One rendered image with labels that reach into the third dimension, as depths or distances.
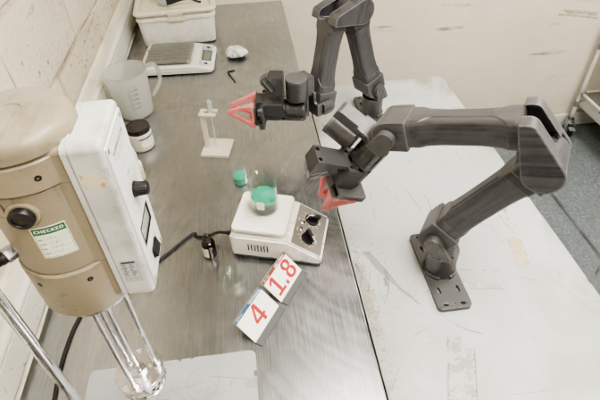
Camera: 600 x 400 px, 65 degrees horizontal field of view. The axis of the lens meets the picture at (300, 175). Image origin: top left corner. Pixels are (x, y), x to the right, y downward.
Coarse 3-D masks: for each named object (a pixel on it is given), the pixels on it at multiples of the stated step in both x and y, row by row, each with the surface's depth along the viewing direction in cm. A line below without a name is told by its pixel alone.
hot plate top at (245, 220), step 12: (240, 204) 105; (288, 204) 105; (240, 216) 103; (252, 216) 103; (276, 216) 102; (288, 216) 102; (240, 228) 100; (252, 228) 100; (264, 228) 100; (276, 228) 100
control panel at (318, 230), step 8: (304, 208) 108; (304, 216) 106; (296, 224) 104; (304, 224) 105; (320, 224) 107; (296, 232) 102; (312, 232) 105; (320, 232) 106; (296, 240) 101; (320, 240) 104; (304, 248) 100; (312, 248) 102; (320, 248) 103
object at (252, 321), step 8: (256, 296) 93; (264, 296) 94; (256, 304) 92; (264, 304) 93; (272, 304) 94; (248, 312) 91; (256, 312) 92; (264, 312) 93; (240, 320) 89; (248, 320) 90; (256, 320) 91; (264, 320) 92; (248, 328) 90; (256, 328) 90
